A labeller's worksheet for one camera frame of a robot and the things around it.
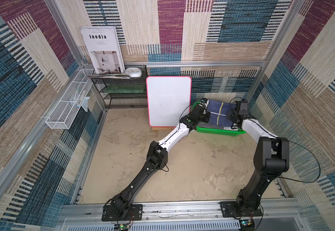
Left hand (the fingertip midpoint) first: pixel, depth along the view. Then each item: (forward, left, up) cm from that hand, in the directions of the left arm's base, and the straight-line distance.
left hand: (208, 110), depth 97 cm
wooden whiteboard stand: (-6, +31, -12) cm, 34 cm away
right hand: (-1, -15, 0) cm, 15 cm away
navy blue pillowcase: (0, -7, -2) cm, 8 cm away
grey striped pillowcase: (-5, -2, -9) cm, 11 cm away
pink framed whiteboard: (+3, +27, +10) cm, 29 cm away
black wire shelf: (+23, +61, -3) cm, 65 cm away
